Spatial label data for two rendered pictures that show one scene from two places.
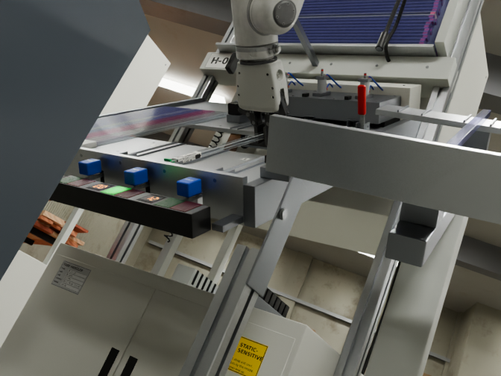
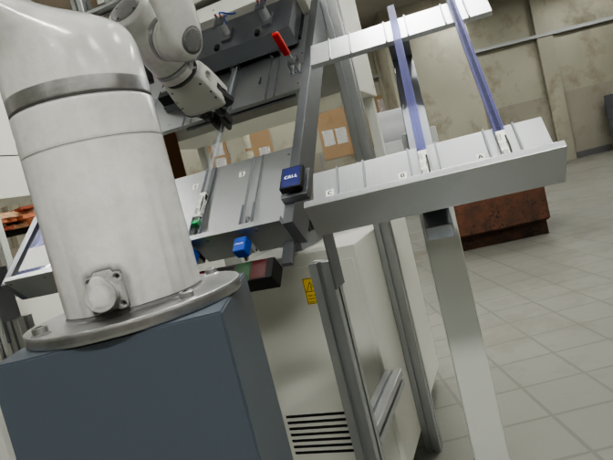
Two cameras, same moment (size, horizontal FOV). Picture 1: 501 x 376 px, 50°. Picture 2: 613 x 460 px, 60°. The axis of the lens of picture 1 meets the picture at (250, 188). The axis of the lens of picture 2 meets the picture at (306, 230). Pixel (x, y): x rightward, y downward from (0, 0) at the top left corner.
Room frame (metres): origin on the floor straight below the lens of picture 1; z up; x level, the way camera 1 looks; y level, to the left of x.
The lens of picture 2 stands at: (-0.17, 0.20, 0.78)
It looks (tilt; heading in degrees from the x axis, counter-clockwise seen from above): 5 degrees down; 345
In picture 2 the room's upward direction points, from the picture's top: 14 degrees counter-clockwise
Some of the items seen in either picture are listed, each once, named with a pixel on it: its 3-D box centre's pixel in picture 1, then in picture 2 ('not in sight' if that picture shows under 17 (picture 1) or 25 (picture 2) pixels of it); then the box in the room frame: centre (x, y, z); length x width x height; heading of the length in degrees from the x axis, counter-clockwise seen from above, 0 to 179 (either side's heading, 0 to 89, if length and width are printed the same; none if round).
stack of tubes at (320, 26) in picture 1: (353, 23); not in sight; (1.29, -0.08, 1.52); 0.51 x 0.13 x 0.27; 54
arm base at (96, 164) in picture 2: not in sight; (112, 212); (0.34, 0.24, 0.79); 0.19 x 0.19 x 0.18
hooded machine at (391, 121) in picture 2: not in sight; (403, 160); (7.04, -3.36, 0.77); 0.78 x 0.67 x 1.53; 166
